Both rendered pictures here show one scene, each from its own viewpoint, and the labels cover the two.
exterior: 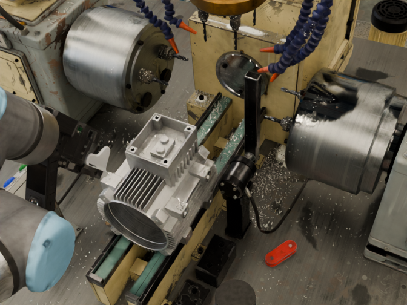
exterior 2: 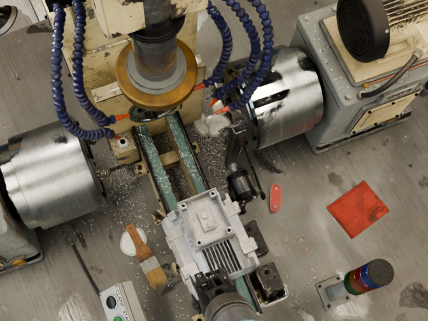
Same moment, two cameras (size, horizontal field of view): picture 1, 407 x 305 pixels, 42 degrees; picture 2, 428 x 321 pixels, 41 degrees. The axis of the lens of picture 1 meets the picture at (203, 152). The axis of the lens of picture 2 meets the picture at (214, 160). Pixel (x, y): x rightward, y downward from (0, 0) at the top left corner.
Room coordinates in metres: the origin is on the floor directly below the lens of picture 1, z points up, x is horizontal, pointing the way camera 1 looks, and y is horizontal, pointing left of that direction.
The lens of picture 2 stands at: (0.59, 0.36, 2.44)
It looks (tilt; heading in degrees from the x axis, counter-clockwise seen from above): 71 degrees down; 296
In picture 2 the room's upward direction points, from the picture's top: 9 degrees clockwise
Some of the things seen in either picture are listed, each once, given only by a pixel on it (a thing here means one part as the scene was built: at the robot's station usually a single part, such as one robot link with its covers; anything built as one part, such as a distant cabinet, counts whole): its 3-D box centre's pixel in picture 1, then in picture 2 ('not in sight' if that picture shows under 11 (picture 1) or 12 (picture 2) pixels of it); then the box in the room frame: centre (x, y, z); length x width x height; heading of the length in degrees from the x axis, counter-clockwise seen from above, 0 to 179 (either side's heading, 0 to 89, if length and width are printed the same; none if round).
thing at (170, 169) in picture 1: (163, 150); (205, 221); (0.73, 0.08, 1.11); 0.12 x 0.11 x 0.07; 149
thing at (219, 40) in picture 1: (251, 74); (147, 95); (1.09, -0.15, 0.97); 0.30 x 0.11 x 0.34; 57
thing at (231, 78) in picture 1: (240, 77); (155, 107); (1.03, -0.11, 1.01); 0.15 x 0.02 x 0.15; 57
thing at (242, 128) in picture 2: (252, 121); (234, 148); (0.77, -0.11, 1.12); 0.04 x 0.03 x 0.26; 147
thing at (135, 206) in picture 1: (158, 190); (210, 243); (0.69, 0.10, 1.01); 0.20 x 0.19 x 0.19; 149
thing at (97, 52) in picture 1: (106, 54); (36, 180); (1.15, 0.23, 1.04); 0.37 x 0.25 x 0.25; 57
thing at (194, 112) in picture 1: (202, 111); (124, 148); (1.07, -0.01, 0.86); 0.07 x 0.06 x 0.12; 57
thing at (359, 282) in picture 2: not in sight; (370, 276); (0.34, -0.03, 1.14); 0.06 x 0.06 x 0.04
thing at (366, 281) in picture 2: not in sight; (376, 274); (0.34, -0.03, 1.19); 0.06 x 0.06 x 0.04
